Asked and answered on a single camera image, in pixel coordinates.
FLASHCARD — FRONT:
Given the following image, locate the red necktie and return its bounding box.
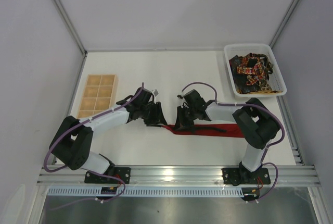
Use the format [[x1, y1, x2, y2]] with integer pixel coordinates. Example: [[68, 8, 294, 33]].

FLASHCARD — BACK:
[[162, 123, 244, 138]]

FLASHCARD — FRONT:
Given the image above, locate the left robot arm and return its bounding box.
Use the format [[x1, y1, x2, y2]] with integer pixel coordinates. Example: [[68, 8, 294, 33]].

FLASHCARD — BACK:
[[43, 86, 167, 174]]

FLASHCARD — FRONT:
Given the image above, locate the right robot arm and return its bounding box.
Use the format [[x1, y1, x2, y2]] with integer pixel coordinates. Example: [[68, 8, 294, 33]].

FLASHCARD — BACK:
[[172, 90, 285, 181]]

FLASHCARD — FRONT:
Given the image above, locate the patterned dark ties pile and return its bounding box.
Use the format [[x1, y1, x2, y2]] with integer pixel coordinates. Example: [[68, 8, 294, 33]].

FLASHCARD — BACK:
[[228, 53, 280, 94]]

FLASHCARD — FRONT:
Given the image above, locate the wooden compartment box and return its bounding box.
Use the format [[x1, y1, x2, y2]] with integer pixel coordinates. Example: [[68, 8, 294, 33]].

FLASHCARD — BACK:
[[77, 74, 118, 118]]

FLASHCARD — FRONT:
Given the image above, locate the white plastic basket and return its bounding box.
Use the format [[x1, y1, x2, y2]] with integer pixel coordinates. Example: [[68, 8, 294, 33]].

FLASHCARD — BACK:
[[224, 43, 287, 97]]

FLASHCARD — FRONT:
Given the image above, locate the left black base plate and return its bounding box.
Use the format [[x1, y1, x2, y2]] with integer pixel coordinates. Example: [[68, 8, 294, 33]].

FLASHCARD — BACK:
[[84, 166, 132, 201]]

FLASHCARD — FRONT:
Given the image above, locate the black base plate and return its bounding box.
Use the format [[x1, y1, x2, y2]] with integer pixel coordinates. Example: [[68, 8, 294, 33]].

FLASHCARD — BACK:
[[84, 166, 132, 201], [222, 167, 271, 186]]

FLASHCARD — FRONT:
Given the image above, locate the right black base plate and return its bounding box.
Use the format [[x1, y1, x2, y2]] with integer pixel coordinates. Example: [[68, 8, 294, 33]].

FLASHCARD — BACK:
[[222, 167, 271, 186]]

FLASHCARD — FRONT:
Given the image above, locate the aluminium mounting rail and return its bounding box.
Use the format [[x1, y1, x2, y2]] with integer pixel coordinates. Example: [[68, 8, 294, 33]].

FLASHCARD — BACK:
[[37, 165, 321, 187]]

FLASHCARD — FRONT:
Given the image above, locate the white slotted cable duct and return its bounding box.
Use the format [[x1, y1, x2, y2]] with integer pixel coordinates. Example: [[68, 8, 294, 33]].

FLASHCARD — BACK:
[[47, 186, 244, 197]]

